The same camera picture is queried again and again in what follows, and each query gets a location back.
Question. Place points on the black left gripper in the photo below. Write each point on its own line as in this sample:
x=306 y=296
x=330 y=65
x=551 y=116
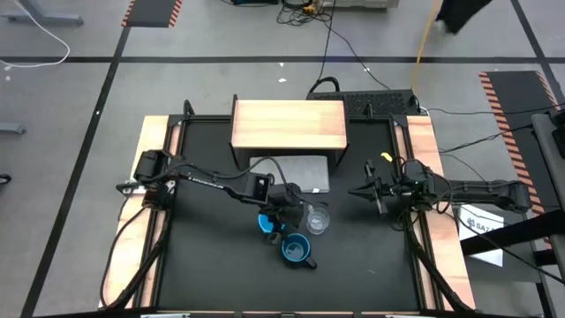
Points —
x=287 y=199

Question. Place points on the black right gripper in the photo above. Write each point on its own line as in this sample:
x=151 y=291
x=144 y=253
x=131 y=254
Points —
x=384 y=185

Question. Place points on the blue plastic cup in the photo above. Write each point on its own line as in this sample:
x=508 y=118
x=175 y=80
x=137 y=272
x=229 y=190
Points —
x=265 y=223

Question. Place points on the black mug blue inside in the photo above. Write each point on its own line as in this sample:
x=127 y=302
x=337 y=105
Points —
x=295 y=252

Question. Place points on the clear plastic cup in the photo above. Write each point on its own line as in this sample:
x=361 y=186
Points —
x=318 y=221

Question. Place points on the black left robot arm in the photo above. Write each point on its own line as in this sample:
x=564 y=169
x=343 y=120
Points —
x=207 y=180

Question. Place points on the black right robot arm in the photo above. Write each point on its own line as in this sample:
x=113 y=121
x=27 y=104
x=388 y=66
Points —
x=481 y=187

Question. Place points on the yellow tag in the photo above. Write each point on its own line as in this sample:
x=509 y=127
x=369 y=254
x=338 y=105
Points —
x=386 y=156

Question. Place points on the grey folded cloth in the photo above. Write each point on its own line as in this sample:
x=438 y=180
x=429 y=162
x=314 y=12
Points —
x=309 y=172

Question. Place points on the white paper sign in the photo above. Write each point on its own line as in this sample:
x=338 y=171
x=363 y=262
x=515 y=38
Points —
x=481 y=225

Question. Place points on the black metal beam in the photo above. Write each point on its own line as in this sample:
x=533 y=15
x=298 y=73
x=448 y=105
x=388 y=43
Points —
x=512 y=234

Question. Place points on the long black orange-striped mat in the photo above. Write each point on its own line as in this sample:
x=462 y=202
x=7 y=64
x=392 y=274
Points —
x=516 y=132

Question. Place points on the grey metal beam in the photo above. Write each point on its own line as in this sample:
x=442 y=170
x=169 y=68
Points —
x=549 y=159

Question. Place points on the person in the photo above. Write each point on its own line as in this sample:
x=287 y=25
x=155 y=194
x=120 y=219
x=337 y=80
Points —
x=463 y=13

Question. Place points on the small black orange-striped mat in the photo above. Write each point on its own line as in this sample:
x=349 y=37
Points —
x=152 y=12

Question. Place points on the short grey desk foot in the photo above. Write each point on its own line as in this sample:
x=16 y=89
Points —
x=11 y=128

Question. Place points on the long grey desk foot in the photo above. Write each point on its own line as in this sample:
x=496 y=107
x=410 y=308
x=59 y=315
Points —
x=44 y=18

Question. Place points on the wooden shelf black metal frame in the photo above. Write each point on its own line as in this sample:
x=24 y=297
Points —
x=287 y=123

